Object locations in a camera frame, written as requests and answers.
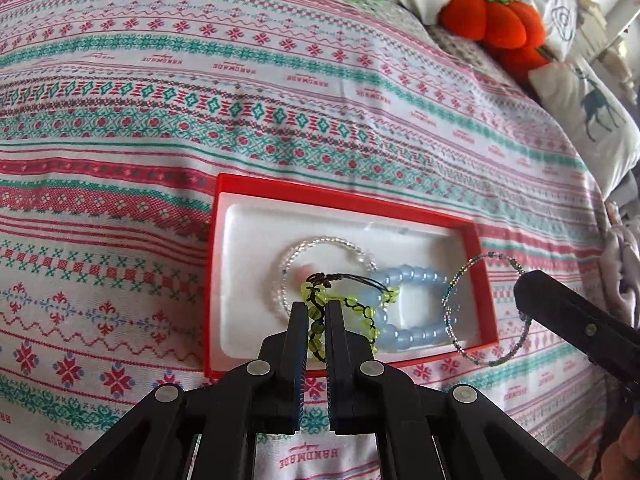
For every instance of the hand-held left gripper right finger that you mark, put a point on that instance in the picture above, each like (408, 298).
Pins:
(334, 360)

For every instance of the red jewelry box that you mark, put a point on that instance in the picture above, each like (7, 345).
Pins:
(350, 195)

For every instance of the printed patterned blanket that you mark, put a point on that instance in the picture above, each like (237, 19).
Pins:
(200, 85)

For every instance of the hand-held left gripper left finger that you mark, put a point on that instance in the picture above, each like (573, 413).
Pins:
(299, 360)

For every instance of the white deer print pillow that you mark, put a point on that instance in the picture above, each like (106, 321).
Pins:
(590, 110)

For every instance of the white swirl print pillow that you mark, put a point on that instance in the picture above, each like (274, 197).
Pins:
(550, 5)

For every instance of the orange pumpkin plush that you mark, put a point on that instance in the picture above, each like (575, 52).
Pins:
(485, 20)

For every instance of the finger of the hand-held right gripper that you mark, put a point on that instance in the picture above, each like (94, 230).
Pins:
(575, 322)

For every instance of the grey fleece blanket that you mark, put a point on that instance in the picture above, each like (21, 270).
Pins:
(620, 260)

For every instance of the grey checked sheet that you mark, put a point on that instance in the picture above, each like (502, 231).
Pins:
(455, 45)

